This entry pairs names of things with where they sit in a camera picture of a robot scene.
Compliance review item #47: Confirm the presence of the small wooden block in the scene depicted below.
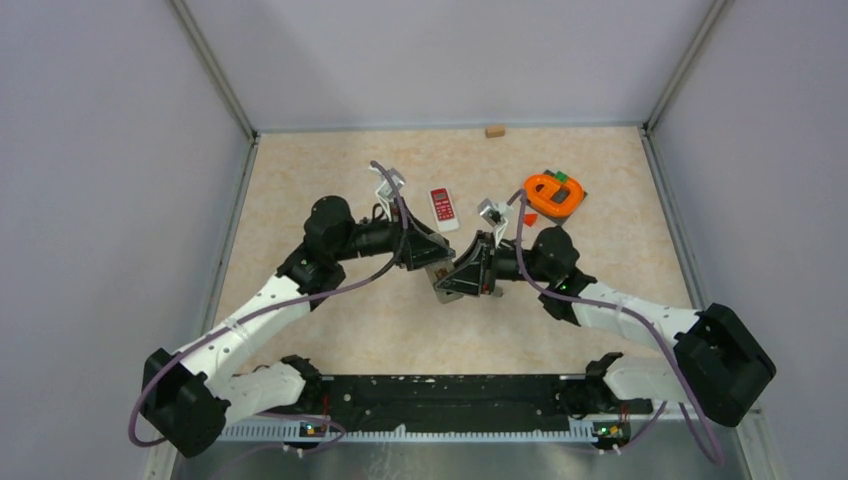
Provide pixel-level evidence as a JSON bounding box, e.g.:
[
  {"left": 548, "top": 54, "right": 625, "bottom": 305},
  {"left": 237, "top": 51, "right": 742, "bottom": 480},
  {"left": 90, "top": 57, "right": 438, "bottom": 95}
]
[{"left": 484, "top": 125, "right": 506, "bottom": 139}]

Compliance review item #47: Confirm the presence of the orange ring toy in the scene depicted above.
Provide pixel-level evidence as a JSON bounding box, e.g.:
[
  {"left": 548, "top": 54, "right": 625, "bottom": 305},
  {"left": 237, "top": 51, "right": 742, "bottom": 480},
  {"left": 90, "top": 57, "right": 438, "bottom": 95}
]
[{"left": 521, "top": 172, "right": 587, "bottom": 220}]

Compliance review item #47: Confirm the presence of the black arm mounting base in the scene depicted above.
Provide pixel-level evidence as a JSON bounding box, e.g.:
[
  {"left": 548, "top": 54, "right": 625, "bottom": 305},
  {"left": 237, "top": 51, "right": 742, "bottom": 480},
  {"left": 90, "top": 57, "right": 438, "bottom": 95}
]
[{"left": 274, "top": 354, "right": 654, "bottom": 442}]

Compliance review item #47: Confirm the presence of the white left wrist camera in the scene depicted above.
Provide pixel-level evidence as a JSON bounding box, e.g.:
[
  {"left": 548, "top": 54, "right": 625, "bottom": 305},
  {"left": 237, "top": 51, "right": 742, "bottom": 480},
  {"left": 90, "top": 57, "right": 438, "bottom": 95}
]
[{"left": 369, "top": 166, "right": 405, "bottom": 221}]

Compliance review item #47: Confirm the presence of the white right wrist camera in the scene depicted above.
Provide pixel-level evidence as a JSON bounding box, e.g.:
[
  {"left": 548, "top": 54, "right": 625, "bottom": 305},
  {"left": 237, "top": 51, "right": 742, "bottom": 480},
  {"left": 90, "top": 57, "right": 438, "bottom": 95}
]
[{"left": 478, "top": 198, "right": 513, "bottom": 247}]

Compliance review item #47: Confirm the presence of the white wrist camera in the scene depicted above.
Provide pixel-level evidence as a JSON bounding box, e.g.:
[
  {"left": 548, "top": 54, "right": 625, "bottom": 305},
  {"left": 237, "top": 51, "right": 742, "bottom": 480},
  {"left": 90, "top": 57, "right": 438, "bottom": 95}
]
[
  {"left": 478, "top": 198, "right": 513, "bottom": 247},
  {"left": 369, "top": 166, "right": 405, "bottom": 221}
]

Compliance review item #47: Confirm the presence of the white cable duct strip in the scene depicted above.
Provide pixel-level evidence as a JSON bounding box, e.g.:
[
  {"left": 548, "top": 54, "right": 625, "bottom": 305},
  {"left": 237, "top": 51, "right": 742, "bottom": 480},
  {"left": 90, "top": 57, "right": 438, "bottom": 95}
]
[{"left": 218, "top": 419, "right": 598, "bottom": 444}]

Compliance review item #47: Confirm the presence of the red white remote control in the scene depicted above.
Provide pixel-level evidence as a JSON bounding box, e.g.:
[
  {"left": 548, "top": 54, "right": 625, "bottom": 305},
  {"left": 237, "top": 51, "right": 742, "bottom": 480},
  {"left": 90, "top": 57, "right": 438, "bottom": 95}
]
[{"left": 429, "top": 188, "right": 460, "bottom": 232}]

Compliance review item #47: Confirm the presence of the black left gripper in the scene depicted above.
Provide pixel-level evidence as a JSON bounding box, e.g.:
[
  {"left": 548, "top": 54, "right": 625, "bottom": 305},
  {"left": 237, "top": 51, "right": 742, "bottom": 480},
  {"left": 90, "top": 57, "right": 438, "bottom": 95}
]
[{"left": 333, "top": 197, "right": 456, "bottom": 271}]

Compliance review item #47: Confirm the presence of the aluminium frame rail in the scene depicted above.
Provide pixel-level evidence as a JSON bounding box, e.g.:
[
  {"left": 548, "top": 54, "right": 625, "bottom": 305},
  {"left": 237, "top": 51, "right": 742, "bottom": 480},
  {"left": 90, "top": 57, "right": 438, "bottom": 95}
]
[{"left": 641, "top": 0, "right": 737, "bottom": 134}]

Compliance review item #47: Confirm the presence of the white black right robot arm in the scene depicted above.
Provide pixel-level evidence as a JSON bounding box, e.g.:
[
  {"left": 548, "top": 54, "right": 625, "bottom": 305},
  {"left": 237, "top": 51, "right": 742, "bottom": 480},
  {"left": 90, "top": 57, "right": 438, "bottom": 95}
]
[{"left": 431, "top": 227, "right": 776, "bottom": 427}]

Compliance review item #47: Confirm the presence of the grey remote control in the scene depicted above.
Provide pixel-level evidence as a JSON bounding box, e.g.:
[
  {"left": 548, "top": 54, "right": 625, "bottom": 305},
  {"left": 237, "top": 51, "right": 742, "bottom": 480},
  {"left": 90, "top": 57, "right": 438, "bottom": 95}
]
[{"left": 423, "top": 263, "right": 465, "bottom": 306}]

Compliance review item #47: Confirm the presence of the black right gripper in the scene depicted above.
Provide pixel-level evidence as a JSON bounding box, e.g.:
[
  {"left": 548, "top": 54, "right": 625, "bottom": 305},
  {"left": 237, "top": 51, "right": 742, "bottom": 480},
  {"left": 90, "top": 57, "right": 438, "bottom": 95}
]
[{"left": 436, "top": 230, "right": 554, "bottom": 296}]

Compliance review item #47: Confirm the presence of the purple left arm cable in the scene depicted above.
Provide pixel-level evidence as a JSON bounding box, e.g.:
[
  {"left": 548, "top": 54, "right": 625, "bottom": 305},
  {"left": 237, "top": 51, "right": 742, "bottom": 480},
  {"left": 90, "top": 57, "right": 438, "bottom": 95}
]
[{"left": 127, "top": 160, "right": 411, "bottom": 458}]

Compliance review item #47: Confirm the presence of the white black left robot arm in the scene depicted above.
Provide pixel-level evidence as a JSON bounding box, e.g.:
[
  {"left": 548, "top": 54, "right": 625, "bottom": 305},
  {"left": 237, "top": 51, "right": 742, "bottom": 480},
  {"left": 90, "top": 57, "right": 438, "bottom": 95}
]
[{"left": 131, "top": 195, "right": 456, "bottom": 458}]

